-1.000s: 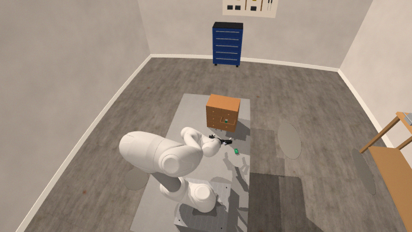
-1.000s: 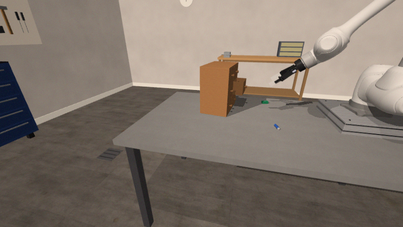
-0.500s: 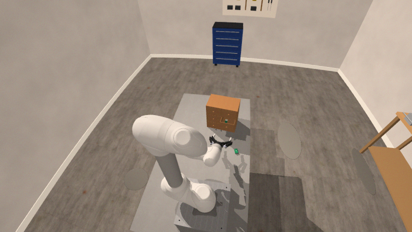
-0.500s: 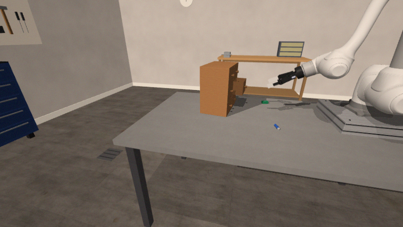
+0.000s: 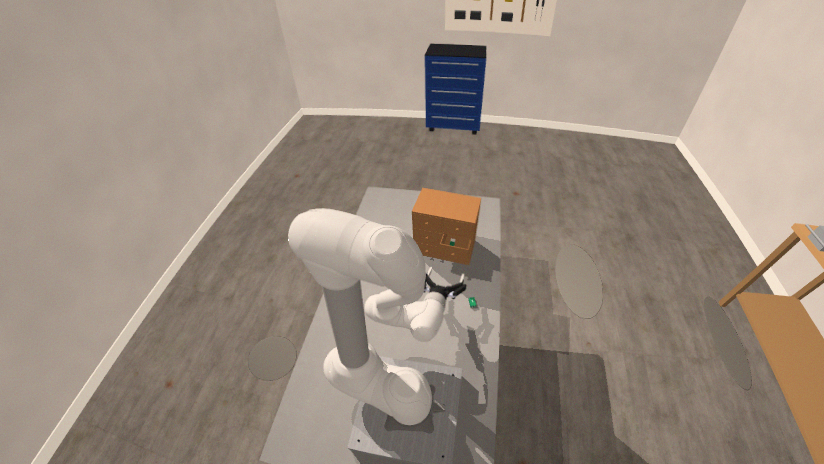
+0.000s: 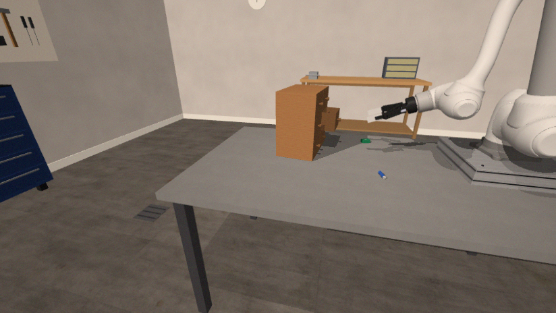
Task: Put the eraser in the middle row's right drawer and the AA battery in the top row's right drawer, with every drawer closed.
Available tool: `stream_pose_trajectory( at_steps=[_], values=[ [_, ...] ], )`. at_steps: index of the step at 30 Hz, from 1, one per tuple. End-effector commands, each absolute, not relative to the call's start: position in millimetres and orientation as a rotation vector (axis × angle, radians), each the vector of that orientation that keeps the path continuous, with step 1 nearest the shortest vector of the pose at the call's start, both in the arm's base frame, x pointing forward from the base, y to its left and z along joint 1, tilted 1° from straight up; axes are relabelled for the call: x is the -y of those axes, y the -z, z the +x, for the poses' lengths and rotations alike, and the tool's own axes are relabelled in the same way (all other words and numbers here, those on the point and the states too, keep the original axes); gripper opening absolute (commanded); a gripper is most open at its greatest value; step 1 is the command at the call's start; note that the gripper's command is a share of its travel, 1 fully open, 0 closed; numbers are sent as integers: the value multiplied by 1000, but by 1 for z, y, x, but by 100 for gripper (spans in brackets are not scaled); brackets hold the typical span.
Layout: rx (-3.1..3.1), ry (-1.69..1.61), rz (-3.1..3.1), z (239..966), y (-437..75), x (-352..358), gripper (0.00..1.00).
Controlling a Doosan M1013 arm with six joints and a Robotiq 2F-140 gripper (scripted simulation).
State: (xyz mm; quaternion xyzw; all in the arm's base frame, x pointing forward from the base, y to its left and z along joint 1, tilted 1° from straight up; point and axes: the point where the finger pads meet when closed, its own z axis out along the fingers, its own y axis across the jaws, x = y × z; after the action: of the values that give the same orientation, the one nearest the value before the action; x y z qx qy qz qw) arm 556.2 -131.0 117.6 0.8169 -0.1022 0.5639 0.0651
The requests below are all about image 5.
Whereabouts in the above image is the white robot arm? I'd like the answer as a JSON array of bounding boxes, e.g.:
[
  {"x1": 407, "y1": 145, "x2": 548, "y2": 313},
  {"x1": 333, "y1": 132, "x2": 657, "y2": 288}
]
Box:
[{"x1": 288, "y1": 209, "x2": 446, "y2": 433}]

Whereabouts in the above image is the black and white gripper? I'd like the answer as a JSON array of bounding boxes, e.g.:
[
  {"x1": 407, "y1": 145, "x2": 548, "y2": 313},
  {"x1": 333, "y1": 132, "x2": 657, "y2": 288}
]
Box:
[{"x1": 424, "y1": 267, "x2": 466, "y2": 299}]

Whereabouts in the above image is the brown wooden chest of drawers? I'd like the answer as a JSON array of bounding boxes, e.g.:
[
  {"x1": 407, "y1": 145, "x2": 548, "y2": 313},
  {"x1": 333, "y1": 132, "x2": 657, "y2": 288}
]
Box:
[{"x1": 412, "y1": 188, "x2": 481, "y2": 265}]

